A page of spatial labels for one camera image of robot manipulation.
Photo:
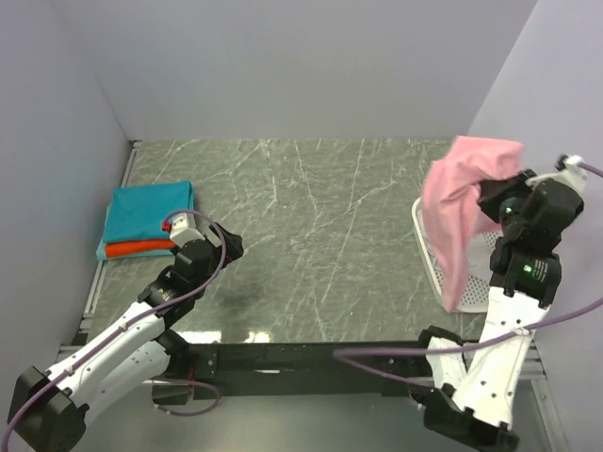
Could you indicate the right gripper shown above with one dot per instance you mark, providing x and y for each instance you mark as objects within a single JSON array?
[{"x": 492, "y": 190}]

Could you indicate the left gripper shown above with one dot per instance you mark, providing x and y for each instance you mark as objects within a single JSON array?
[{"x": 234, "y": 247}]

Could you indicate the pink t-shirt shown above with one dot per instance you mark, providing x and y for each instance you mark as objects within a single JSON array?
[{"x": 449, "y": 204}]

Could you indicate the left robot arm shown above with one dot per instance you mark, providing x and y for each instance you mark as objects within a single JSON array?
[{"x": 52, "y": 409}]

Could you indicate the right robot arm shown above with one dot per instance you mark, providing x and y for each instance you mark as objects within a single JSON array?
[{"x": 472, "y": 400}]

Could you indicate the white t-shirt in basket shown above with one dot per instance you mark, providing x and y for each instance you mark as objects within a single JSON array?
[{"x": 479, "y": 251}]

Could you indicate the teal folded t-shirt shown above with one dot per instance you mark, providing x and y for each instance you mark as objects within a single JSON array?
[{"x": 137, "y": 213}]

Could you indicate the white plastic basket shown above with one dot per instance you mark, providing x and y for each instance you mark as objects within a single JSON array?
[{"x": 474, "y": 299}]

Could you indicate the orange folded t-shirt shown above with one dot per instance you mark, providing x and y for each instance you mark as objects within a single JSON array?
[{"x": 127, "y": 248}]

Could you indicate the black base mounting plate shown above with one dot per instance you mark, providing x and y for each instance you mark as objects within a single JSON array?
[{"x": 293, "y": 369}]

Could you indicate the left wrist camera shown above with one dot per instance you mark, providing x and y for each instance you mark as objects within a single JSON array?
[{"x": 182, "y": 229}]

